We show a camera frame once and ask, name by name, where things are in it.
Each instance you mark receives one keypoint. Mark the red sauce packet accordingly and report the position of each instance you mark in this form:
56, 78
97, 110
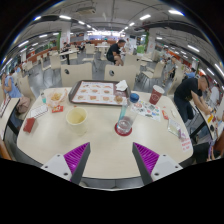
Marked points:
57, 109

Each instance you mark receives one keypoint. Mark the ceiling air conditioner unit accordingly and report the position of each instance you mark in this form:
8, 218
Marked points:
86, 10

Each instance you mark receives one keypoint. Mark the small teal bottle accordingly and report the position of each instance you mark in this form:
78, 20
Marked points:
43, 98

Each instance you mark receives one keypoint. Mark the food wrapper bag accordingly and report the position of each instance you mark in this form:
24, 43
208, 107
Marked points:
56, 96

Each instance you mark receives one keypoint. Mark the person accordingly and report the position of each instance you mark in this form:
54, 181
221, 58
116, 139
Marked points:
114, 51
186, 91
11, 88
218, 146

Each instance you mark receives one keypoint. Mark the ceiling lights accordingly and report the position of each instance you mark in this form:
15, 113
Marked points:
145, 17

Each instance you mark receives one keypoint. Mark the beige chair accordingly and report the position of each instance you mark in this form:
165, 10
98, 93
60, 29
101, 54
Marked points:
76, 74
121, 75

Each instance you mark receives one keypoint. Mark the cream paper cup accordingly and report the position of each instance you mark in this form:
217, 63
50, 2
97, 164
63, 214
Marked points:
76, 121

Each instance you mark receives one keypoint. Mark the small red packet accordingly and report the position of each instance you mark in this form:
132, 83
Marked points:
165, 114

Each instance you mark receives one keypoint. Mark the clear blue-capped water bottle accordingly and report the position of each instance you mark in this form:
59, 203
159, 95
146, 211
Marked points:
126, 120

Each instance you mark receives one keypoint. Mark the crumpled white napkin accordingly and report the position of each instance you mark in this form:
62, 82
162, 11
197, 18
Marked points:
121, 85

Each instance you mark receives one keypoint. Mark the white paper receipt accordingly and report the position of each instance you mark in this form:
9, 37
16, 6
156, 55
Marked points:
39, 111

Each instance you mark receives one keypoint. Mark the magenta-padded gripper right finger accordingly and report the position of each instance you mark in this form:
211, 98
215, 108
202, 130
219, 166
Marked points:
147, 157

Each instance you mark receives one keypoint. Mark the neighbouring beige table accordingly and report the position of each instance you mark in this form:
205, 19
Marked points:
205, 121
8, 116

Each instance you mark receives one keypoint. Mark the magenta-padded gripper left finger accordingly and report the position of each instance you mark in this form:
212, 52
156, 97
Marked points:
76, 157

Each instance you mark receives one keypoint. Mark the red paper cup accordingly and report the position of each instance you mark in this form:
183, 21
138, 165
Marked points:
156, 95

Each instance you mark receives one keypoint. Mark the brown food tray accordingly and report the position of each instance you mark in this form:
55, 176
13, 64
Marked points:
95, 93

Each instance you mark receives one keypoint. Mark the printed sticker sheet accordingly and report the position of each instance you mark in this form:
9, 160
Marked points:
148, 111

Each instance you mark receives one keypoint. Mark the red wallet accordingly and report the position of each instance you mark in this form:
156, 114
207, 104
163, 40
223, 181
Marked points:
29, 125

